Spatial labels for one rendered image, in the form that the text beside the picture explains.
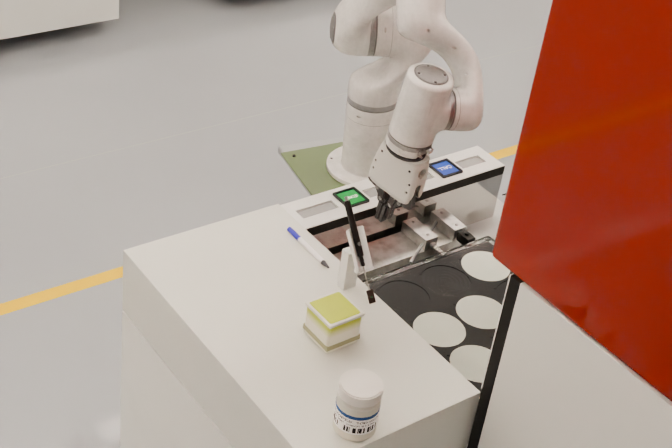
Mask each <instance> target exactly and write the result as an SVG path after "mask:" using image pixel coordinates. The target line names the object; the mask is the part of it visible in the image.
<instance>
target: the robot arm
mask: <svg viewBox="0 0 672 448"><path fill-rule="evenodd" d="M445 10H446V0H342V1H341V2H340V3H339V5H338V6H337V8H336V9H335V11H334V13H333V16H332V17H331V22H330V39H331V42H332V44H333V45H334V47H335V48H336V49H337V50H338V51H340V52H342V53H344V54H347V55H352V56H375V57H382V58H380V59H378V60H376V61H374V62H372V63H369V64H367V65H365V66H363V67H360V68H359V69H357V70H355V71H354V72H353V73H352V74H351V76H350V79H349V83H348V92H347V103H346V114H345V125H344V136H343V146H342V147H339V148H337V149H335V150H334V151H332V152H331V153H330V154H329V156H328V158H327V163H326V167H327V171H328V172H329V174H330V175H331V176H332V177H333V178H334V179H336V180H337V181H339V182H340V183H342V184H345V185H349V184H352V183H355V182H359V181H362V180H365V179H369V180H370V181H371V182H372V184H373V185H374V186H375V188H376V191H377V193H378V195H377V199H378V201H379V202H378V205H377V208H376V214H375V218H376V219H378V220H379V221H380V222H383V221H384V220H386V219H390V218H391V217H392V216H393V213H394V210H395V207H398V206H402V207H403V208H405V209H407V210H411V209H413V208H414V207H415V199H416V197H417V198H419V197H420V196H421V195H422V192H423V190H424V186H425V183H426V179H427V174H428V169H429V155H428V154H431V153H432V152H433V150H434V149H433V148H432V144H433V142H434V139H435V136H436V134H437V133H439V132H440V131H444V130H447V131H471V130H474V129H476V128H477V127H478V126H479V125H480V123H481V121H482V117H483V108H484V91H483V76H482V69H481V65H480V62H479V59H478V57H477V55H476V53H475V51H474V49H473V48H472V46H471V45H470V43H469V42H468V41H467V40H466V39H465V38H464V37H463V35H462V34H461V33H460V32H459V31H457V30H456V29H455V28H454V27H453V26H452V25H451V24H450V22H449V21H448V19H447V17H446V11H445ZM431 50H433V51H435V52H436V53H437V54H439V55H440V56H441V57H442V58H443V59H444V61H445V62H446V63H447V65H448V66H449V68H450V70H451V73H452V76H453V78H452V76H451V75H450V73H449V72H447V71H446V70H445V69H443V68H442V67H440V66H437V65H435V64H431V63H421V62H422V61H423V60H424V59H425V58H426V56H427V55H428V54H429V53H430V51H431ZM404 78H405V79H404ZM403 80H404V82H403ZM402 83H403V85H402ZM401 86H402V88H401ZM453 86H454V88H453ZM427 153H428V154H427ZM390 196H391V197H390Z"/></svg>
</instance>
